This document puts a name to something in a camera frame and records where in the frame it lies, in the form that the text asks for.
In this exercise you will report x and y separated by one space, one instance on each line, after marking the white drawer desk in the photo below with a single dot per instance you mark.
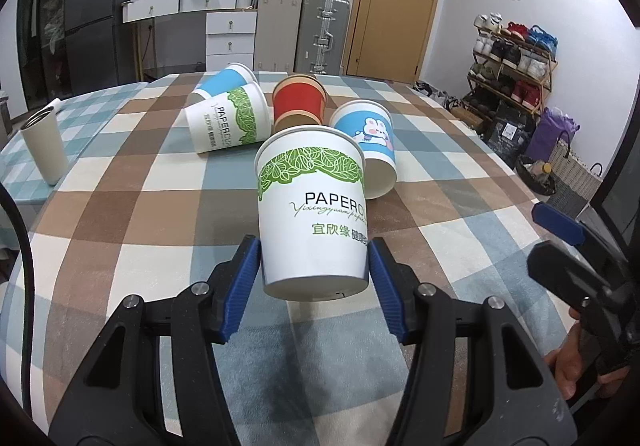
173 36

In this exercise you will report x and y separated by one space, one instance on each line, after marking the dark grey refrigerator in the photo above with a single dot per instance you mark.
99 45

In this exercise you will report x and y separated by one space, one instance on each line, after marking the beige suitcase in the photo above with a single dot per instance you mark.
276 35

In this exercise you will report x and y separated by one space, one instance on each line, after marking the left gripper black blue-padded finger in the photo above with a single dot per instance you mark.
115 398
510 395

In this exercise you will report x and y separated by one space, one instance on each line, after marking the blue bunny paper cup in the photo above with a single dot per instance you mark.
370 125

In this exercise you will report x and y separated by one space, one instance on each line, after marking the woven grey basket bag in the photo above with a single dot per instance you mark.
575 182

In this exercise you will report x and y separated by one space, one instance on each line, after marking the blue white lying paper cup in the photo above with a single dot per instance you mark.
235 75

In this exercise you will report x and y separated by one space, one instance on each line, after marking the red kraft paper cup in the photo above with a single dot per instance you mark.
298 100

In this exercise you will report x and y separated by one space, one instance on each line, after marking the wooden door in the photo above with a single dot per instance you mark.
388 38

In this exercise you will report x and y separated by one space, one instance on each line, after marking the beige steel tumbler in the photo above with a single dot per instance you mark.
44 142

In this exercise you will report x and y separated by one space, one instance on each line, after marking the purple bag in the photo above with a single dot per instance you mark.
552 123

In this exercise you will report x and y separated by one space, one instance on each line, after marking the white green lying paper cup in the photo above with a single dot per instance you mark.
240 116

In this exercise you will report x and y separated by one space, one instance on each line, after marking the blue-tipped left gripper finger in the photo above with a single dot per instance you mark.
558 224

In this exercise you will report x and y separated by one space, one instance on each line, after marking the silver aluminium suitcase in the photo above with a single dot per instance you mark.
321 37

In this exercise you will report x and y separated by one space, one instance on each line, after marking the plaid brown blue tablecloth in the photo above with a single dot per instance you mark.
141 212

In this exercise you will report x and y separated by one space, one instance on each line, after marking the teal checked tablecloth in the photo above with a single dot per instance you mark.
80 119

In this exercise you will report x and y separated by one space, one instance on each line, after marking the wooden shoe rack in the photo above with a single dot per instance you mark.
517 72

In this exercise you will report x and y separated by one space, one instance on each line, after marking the right hand on gripper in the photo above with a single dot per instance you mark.
568 365

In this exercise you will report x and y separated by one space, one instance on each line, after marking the white green leaf paper cup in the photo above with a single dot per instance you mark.
312 215

